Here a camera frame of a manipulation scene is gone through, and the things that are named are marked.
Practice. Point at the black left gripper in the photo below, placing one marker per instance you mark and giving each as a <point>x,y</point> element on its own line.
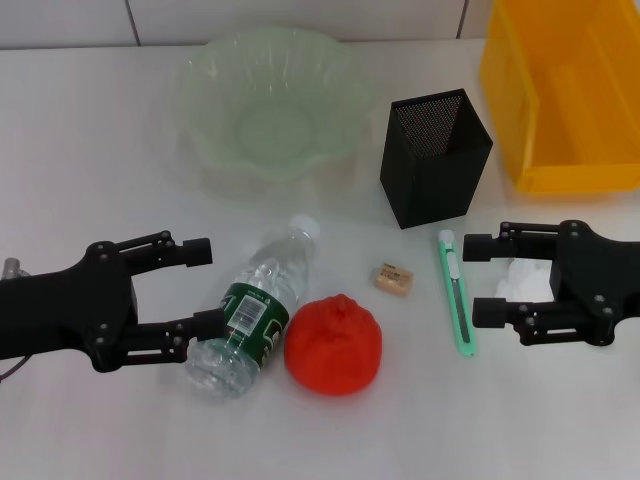
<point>75,310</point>

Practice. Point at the red round fruit toy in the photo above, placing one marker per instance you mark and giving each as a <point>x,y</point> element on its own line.
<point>332,345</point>

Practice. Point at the beige eraser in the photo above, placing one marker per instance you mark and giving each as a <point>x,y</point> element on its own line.
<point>394,279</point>

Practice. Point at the clear green-label water bottle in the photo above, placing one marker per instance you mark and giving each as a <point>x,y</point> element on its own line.
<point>260,272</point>

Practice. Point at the white paper ball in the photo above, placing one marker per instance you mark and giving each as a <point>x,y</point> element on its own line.
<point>525,282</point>

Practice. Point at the black mesh pen holder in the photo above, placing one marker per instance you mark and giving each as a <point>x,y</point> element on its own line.
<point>430,170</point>

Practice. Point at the green utility knife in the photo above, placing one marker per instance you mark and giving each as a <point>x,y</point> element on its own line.
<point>457,295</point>

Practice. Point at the pale green glass fruit bowl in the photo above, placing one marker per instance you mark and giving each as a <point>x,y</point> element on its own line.
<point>270,130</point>

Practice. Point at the yellow plastic bin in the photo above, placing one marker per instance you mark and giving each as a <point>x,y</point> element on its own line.
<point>575,177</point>

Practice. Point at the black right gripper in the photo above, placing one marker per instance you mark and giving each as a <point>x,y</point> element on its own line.
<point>595,280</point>

